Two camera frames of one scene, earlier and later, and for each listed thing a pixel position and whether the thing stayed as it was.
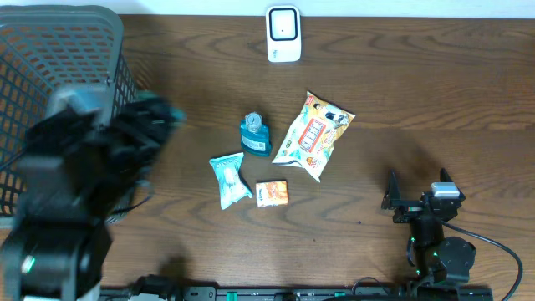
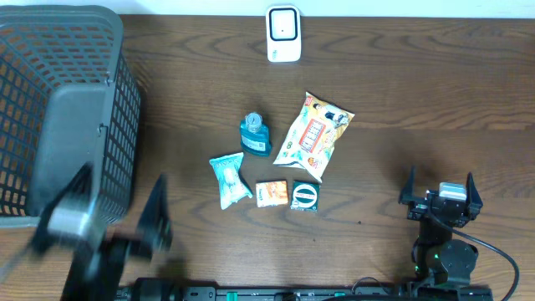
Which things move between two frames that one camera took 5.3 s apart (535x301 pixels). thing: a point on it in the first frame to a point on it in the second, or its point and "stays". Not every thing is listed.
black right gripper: [409, 209] to [420, 206]
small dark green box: [155, 110] to [305, 196]
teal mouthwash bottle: [254, 135] stays
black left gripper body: [130, 140] to [135, 249]
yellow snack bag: [310, 138] stays
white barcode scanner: [283, 33] stays
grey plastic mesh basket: [45, 49] stays
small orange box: [271, 193] stays
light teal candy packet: [231, 186] stays
